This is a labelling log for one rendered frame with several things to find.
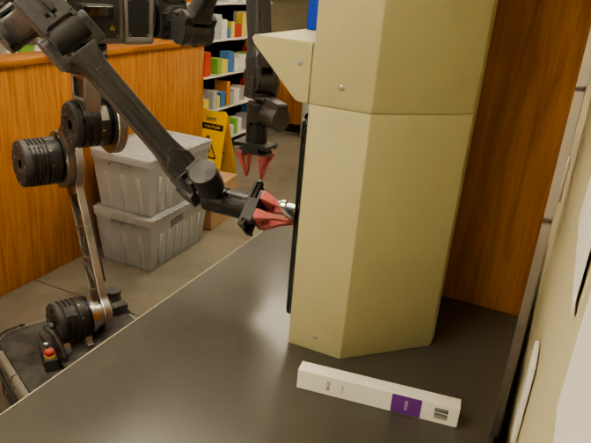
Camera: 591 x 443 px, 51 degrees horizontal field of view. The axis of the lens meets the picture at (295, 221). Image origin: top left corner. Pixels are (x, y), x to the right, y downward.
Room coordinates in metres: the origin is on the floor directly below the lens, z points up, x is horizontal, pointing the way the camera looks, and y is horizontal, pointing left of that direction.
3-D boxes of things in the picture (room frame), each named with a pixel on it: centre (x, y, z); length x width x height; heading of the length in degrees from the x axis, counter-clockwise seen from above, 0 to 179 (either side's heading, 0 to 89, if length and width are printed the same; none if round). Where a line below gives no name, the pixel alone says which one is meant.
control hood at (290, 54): (1.21, -0.01, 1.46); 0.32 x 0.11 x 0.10; 157
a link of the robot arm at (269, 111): (1.57, 0.09, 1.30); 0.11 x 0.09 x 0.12; 41
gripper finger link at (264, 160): (1.59, 0.11, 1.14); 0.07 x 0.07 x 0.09; 67
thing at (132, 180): (3.37, 0.83, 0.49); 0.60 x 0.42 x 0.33; 157
